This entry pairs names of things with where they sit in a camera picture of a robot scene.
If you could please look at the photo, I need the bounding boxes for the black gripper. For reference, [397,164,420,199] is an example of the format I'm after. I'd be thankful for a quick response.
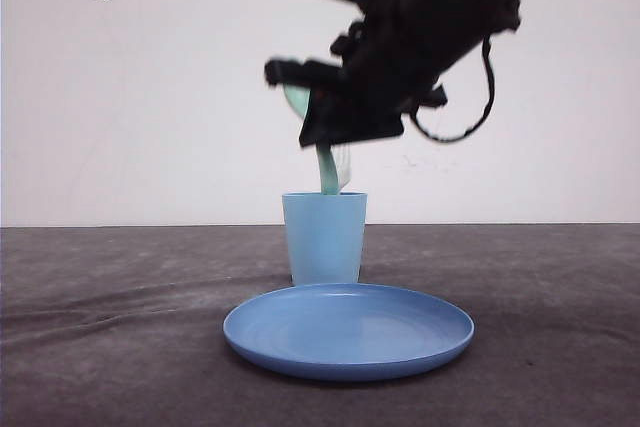
[264,0,520,147]

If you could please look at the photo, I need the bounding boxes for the mint green plastic spoon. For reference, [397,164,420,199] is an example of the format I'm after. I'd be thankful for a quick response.
[283,85,352,195]

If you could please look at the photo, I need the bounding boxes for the light blue plastic cup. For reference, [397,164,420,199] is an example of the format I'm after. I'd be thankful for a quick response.
[282,192,368,286]

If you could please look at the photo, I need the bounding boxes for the blue plastic plate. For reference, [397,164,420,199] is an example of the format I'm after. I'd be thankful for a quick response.
[223,283,475,382]

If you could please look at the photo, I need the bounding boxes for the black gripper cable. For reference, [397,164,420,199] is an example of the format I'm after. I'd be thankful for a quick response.
[409,36,497,143]

